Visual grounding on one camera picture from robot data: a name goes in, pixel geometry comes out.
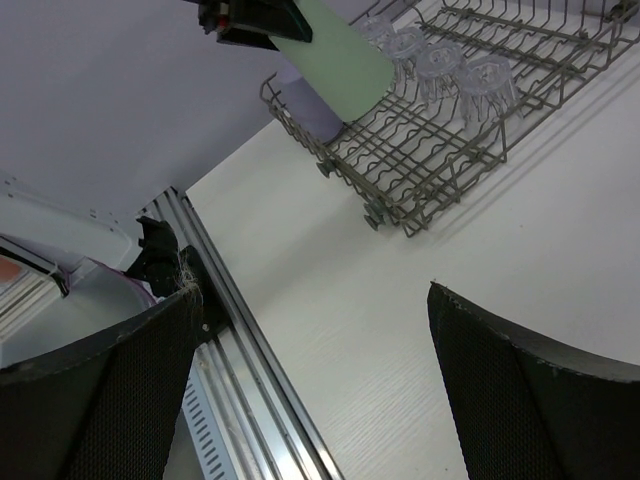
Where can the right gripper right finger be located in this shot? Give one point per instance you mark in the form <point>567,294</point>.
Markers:
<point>526,406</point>

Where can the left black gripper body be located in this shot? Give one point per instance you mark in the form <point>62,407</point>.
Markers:
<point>215,17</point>

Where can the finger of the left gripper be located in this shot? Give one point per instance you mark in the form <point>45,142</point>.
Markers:
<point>254,23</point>

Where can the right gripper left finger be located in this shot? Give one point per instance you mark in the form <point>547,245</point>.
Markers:
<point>105,406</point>

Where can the green plastic cup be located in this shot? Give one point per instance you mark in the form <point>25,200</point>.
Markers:
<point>347,72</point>

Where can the purple plastic cup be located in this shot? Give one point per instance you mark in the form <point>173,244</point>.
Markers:
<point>305,105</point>

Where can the clear glass cup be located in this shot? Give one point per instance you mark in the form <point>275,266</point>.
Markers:
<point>377,30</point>
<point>403,49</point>
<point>489,96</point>
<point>437,67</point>

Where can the white slotted cable duct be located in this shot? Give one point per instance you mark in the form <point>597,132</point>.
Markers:
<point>211,451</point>

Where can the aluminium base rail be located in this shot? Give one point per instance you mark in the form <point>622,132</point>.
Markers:
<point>265,427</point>

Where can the grey wire dish rack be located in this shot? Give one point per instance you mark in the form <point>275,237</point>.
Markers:
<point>410,161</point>

